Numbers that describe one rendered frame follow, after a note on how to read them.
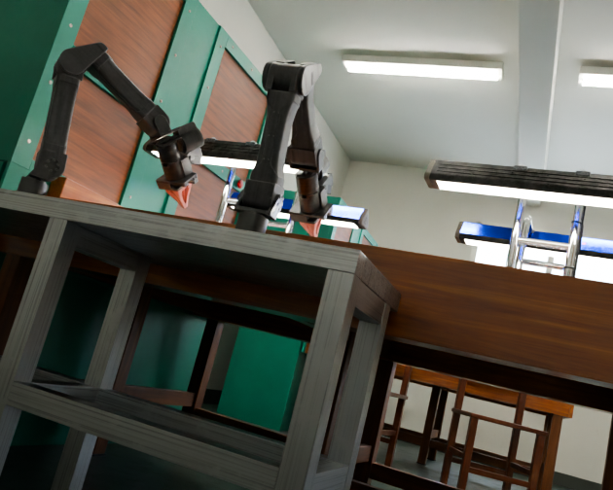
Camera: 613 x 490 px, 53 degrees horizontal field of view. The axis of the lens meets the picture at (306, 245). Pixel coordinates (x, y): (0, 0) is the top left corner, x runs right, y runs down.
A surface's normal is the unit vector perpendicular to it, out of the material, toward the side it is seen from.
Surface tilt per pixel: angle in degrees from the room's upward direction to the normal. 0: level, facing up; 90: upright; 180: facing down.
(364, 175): 90
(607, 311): 90
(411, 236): 90
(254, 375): 90
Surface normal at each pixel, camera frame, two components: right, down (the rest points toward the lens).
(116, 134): 0.90, 0.15
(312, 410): -0.32, -0.26
